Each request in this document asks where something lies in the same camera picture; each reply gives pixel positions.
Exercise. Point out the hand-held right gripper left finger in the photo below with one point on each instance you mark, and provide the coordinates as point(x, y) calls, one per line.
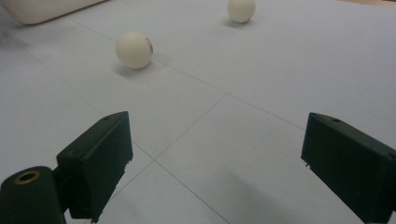
point(93, 168)

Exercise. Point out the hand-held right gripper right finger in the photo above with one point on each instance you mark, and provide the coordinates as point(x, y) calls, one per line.
point(351, 168)

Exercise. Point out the white ping-pong ball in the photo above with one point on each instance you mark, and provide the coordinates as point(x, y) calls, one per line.
point(241, 10)
point(133, 50)

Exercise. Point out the white plastic bin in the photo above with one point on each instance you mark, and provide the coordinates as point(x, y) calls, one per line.
point(40, 9)

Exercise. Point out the white table mat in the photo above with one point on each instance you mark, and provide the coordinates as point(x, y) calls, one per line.
point(236, 149)

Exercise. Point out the wooden table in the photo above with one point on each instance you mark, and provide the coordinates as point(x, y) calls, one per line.
point(373, 2)

